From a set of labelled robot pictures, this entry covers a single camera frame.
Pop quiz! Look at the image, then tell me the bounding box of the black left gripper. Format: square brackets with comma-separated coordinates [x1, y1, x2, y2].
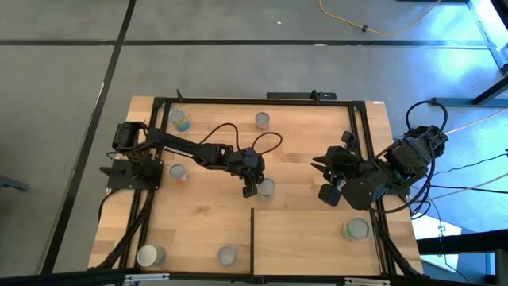
[235, 146, 267, 199]

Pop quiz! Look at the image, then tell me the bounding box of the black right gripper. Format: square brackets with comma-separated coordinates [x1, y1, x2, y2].
[310, 129, 372, 207]

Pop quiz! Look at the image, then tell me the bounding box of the green yellow labelled can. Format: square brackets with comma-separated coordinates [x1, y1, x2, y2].
[257, 177, 276, 199]

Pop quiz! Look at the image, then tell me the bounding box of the small grey-topped tin can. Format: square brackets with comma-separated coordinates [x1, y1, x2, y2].
[255, 111, 271, 131]

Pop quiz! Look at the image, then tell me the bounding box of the large colourful labelled can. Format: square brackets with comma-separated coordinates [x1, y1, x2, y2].
[340, 216, 371, 242]

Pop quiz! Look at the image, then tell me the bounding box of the short green labelled can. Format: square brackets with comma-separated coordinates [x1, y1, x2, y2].
[217, 245, 238, 267]

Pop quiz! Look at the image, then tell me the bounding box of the blue yellow labelled can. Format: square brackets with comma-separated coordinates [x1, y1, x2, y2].
[168, 108, 191, 133]

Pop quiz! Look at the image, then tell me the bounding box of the large white-topped can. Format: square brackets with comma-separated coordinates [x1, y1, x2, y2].
[136, 244, 167, 269]

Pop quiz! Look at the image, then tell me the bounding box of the black rig beam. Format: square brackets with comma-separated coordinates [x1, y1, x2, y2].
[416, 229, 508, 255]
[0, 269, 508, 286]

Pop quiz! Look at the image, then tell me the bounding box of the grey floor object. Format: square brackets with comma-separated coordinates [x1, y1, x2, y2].
[0, 176, 29, 192]

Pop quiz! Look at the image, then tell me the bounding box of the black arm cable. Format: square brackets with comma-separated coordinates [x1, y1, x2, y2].
[404, 99, 449, 134]
[197, 122, 284, 157]

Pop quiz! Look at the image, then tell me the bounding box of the black aluminium table frame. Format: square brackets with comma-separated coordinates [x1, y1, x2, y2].
[118, 89, 424, 279]

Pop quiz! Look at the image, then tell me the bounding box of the silver metal bracket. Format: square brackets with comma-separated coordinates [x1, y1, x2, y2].
[344, 276, 392, 286]
[123, 272, 171, 285]

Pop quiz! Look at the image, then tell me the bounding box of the black floor cable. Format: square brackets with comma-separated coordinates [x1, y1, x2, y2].
[433, 153, 508, 176]
[428, 184, 508, 195]

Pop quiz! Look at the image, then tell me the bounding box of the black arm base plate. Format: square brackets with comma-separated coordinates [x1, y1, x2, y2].
[106, 158, 164, 191]

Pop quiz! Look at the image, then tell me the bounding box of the cream floor cable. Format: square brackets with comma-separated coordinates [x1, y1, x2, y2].
[444, 106, 508, 136]

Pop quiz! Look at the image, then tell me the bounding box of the metal desk leg frame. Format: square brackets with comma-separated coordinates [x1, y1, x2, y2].
[431, 0, 508, 108]

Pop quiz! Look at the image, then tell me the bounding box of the yellow floor cable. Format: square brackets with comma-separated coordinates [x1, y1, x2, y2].
[318, 0, 442, 35]

